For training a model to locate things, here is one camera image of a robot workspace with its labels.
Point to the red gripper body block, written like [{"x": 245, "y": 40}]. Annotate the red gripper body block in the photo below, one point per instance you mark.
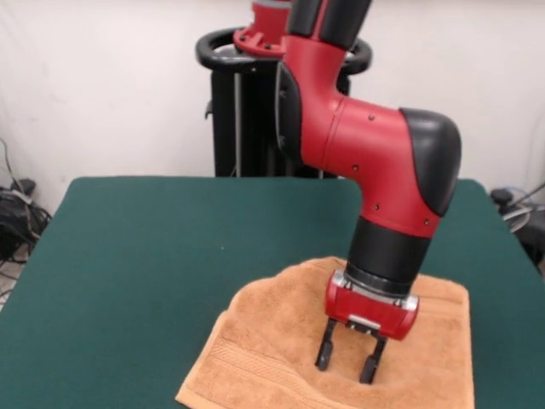
[{"x": 366, "y": 311}]

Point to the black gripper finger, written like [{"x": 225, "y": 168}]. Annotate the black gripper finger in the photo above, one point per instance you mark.
[
  {"x": 325, "y": 353},
  {"x": 370, "y": 366}
]

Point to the orange terry towel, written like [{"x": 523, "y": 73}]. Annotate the orange terry towel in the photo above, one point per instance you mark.
[{"x": 264, "y": 332}]

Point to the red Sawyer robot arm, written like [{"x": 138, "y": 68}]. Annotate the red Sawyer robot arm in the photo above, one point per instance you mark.
[{"x": 362, "y": 140}]

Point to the dark green table cloth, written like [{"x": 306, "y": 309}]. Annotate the dark green table cloth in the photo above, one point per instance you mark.
[{"x": 127, "y": 255}]

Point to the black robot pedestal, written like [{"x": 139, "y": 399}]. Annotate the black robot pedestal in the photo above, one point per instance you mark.
[{"x": 247, "y": 128}]

